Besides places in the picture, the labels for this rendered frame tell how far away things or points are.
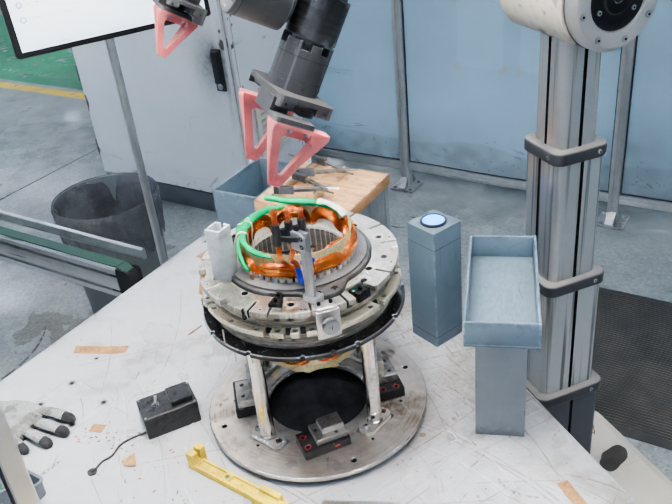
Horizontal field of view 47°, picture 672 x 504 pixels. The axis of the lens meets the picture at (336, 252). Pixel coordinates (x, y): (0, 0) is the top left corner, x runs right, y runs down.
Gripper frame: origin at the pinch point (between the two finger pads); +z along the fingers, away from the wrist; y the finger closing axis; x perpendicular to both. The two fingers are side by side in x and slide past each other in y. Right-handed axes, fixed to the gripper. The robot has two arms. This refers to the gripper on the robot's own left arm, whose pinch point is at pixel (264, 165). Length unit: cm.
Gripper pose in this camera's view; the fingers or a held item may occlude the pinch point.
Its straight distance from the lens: 87.9
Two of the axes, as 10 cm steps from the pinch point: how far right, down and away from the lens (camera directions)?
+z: -3.6, 8.8, 3.2
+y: 3.8, 4.4, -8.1
